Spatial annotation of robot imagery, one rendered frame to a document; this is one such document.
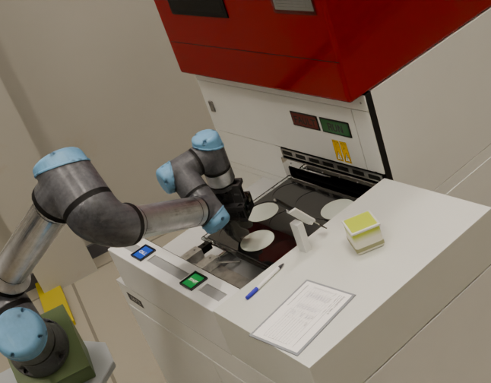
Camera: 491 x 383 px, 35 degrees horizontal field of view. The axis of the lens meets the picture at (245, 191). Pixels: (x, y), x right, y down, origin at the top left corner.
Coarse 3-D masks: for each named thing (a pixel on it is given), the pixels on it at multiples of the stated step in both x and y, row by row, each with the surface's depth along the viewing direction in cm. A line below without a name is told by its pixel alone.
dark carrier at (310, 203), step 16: (272, 192) 237; (288, 192) 234; (304, 192) 231; (320, 192) 228; (336, 192) 225; (304, 208) 224; (320, 208) 221; (256, 224) 224; (272, 224) 222; (288, 224) 219; (304, 224) 216; (224, 240) 222; (288, 240) 212; (256, 256) 210; (272, 256) 208
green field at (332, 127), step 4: (324, 120) 218; (324, 124) 219; (328, 124) 217; (332, 124) 216; (336, 124) 215; (340, 124) 213; (344, 124) 212; (324, 128) 220; (328, 128) 219; (332, 128) 217; (336, 128) 216; (340, 128) 214; (344, 128) 213; (332, 132) 218; (336, 132) 217; (340, 132) 215; (344, 132) 214; (348, 132) 212; (348, 136) 213
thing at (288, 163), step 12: (288, 168) 246; (300, 168) 240; (312, 168) 235; (324, 168) 231; (300, 180) 244; (312, 180) 241; (348, 180) 223; (360, 180) 219; (372, 180) 216; (348, 192) 229
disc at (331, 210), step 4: (336, 200) 222; (340, 200) 221; (344, 200) 220; (348, 200) 220; (328, 204) 221; (332, 204) 220; (336, 204) 220; (340, 204) 219; (344, 204) 218; (348, 204) 218; (324, 208) 220; (328, 208) 219; (332, 208) 219; (336, 208) 218; (340, 208) 217; (344, 208) 217; (324, 212) 218; (328, 212) 218; (332, 212) 217; (336, 212) 216; (324, 216) 217; (328, 216) 216; (332, 216) 215
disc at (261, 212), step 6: (258, 204) 233; (264, 204) 232; (270, 204) 231; (276, 204) 230; (252, 210) 231; (258, 210) 230; (264, 210) 229; (270, 210) 228; (276, 210) 227; (252, 216) 229; (258, 216) 228; (264, 216) 227; (270, 216) 226
